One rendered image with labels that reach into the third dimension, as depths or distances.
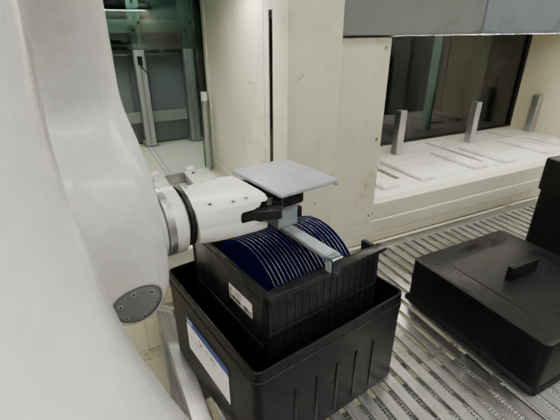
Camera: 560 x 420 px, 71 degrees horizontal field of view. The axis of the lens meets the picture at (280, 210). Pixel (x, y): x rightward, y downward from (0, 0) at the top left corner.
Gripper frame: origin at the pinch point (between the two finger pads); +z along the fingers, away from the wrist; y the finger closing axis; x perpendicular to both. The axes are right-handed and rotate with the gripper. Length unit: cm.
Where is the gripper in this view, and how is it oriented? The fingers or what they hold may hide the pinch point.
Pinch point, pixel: (281, 188)
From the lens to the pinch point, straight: 56.3
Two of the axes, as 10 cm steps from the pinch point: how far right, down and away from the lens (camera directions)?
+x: 0.0, -9.1, -4.2
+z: 8.1, -2.5, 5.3
